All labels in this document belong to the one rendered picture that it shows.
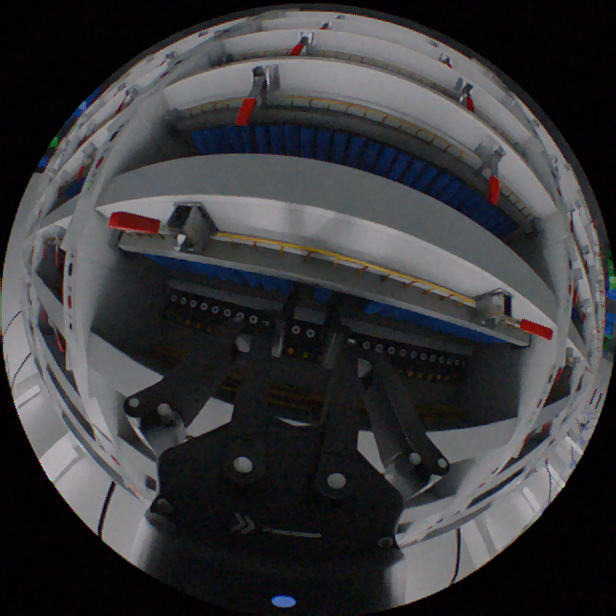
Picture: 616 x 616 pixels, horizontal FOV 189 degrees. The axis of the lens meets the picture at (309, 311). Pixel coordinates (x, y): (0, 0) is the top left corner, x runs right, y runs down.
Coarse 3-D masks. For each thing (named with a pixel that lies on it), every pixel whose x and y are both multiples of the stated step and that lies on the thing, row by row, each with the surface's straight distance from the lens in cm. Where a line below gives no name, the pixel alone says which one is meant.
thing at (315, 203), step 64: (128, 192) 22; (192, 192) 16; (256, 192) 13; (320, 192) 13; (384, 192) 15; (128, 256) 31; (384, 256) 16; (448, 256) 15; (512, 256) 23; (320, 320) 29
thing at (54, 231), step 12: (72, 204) 44; (48, 216) 79; (60, 216) 51; (72, 216) 39; (48, 228) 71; (60, 228) 54; (36, 240) 96; (48, 240) 94; (60, 240) 55; (48, 252) 98; (60, 252) 100
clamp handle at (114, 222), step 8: (112, 216) 12; (120, 216) 11; (128, 216) 12; (136, 216) 12; (144, 216) 13; (112, 224) 12; (120, 224) 11; (128, 224) 12; (136, 224) 12; (144, 224) 13; (152, 224) 13; (160, 224) 14; (152, 232) 14; (168, 232) 15; (176, 232) 15; (176, 240) 16; (184, 240) 16; (176, 248) 16
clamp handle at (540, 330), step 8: (496, 320) 21; (512, 320) 19; (520, 320) 19; (528, 320) 18; (496, 328) 21; (528, 328) 18; (536, 328) 18; (544, 328) 17; (544, 336) 17; (552, 336) 18
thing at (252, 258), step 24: (120, 240) 29; (144, 240) 25; (168, 240) 22; (216, 240) 19; (264, 240) 16; (216, 264) 20; (240, 264) 17; (264, 264) 17; (288, 264) 17; (312, 264) 17; (336, 264) 16; (336, 288) 17; (360, 288) 17; (384, 288) 17; (408, 288) 18; (432, 288) 18; (432, 312) 20; (456, 312) 21; (504, 336) 29; (528, 336) 36
